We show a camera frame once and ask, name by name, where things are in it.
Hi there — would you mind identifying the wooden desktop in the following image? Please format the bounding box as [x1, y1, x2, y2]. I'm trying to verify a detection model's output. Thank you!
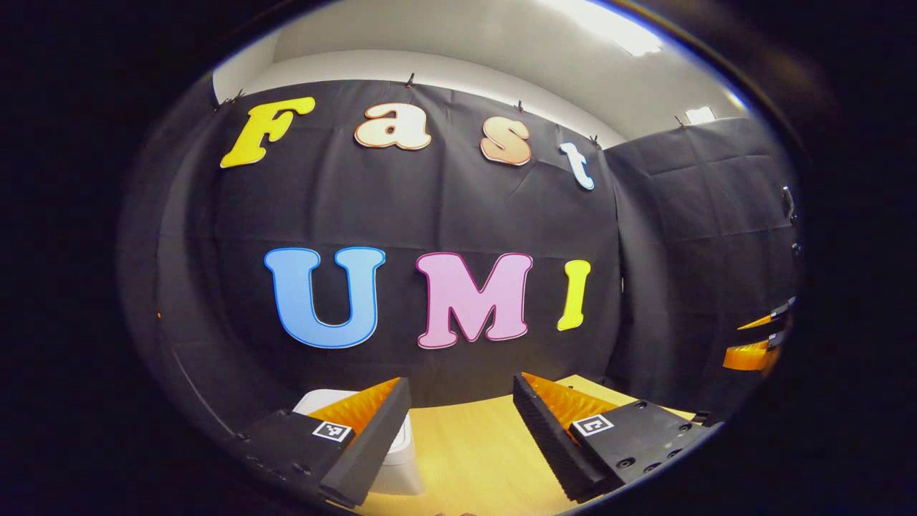
[326, 373, 710, 516]

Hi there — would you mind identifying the black backdrop cloth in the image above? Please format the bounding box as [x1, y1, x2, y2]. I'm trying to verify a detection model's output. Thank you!
[118, 75, 800, 445]

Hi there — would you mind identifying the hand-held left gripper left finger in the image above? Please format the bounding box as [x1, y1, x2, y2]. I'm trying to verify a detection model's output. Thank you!
[233, 377, 414, 510]

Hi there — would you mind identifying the white desktop garbage bin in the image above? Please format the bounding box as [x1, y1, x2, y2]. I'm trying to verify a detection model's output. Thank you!
[292, 388, 425, 497]

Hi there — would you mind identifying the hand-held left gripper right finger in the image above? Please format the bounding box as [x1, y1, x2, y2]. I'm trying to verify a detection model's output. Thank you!
[512, 372, 717, 504]

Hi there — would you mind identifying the long ceiling light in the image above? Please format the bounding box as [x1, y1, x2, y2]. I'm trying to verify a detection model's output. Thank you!
[544, 0, 663, 57]

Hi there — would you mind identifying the row of small cloth clips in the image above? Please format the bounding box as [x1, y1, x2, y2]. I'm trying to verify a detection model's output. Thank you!
[213, 72, 685, 149]

